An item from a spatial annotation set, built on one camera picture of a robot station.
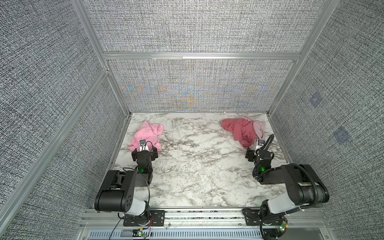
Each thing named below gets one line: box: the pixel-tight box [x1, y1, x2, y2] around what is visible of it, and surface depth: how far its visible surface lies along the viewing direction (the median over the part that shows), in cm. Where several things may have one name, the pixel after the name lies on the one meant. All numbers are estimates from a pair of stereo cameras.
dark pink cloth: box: [221, 118, 257, 148], surface depth 102 cm
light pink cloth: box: [128, 121, 164, 152], surface depth 101 cm
